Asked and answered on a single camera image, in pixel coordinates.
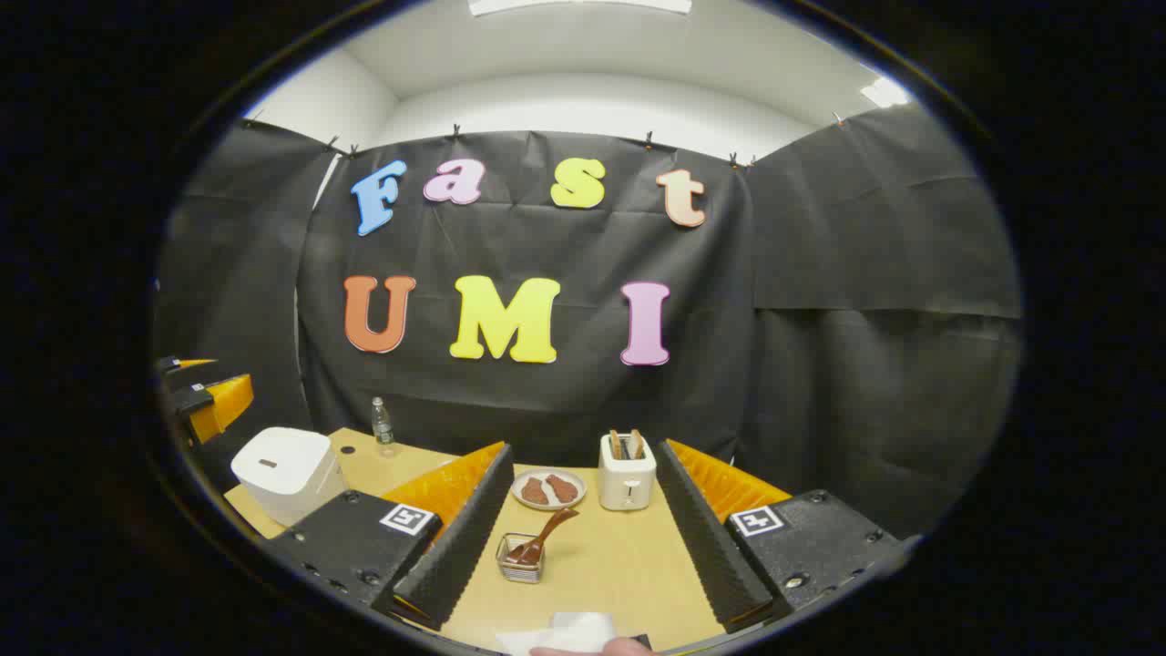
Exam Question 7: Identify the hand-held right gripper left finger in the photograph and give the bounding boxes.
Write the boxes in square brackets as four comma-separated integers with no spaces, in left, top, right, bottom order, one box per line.
[264,442,516,631]

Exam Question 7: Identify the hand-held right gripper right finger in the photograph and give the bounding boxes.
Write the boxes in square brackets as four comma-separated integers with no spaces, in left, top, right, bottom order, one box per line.
[656,439,912,635]

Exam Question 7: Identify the brown wooden spoon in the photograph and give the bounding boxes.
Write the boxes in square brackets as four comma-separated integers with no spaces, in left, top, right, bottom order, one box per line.
[506,507,580,566]

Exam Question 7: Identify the white rice cooker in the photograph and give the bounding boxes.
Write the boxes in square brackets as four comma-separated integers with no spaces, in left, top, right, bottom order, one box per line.
[230,426,349,528]

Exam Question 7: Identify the white round plate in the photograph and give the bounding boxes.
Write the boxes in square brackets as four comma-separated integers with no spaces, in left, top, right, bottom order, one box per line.
[511,468,588,511]

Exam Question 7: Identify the white toaster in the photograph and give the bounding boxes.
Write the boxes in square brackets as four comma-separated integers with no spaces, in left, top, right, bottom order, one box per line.
[598,433,658,512]

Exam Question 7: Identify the clear water bottle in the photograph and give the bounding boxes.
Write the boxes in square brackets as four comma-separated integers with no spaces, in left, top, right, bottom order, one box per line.
[371,396,398,456]

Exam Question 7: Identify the white tissue paper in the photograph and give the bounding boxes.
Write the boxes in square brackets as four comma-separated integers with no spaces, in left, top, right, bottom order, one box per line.
[496,612,619,656]

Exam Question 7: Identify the black backdrop cloth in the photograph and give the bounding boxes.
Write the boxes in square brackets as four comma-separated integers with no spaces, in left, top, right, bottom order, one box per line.
[150,102,1023,548]

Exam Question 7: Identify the ceiling light panel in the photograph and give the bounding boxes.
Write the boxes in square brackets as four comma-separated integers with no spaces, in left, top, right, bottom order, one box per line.
[861,77,912,108]
[469,0,693,15]

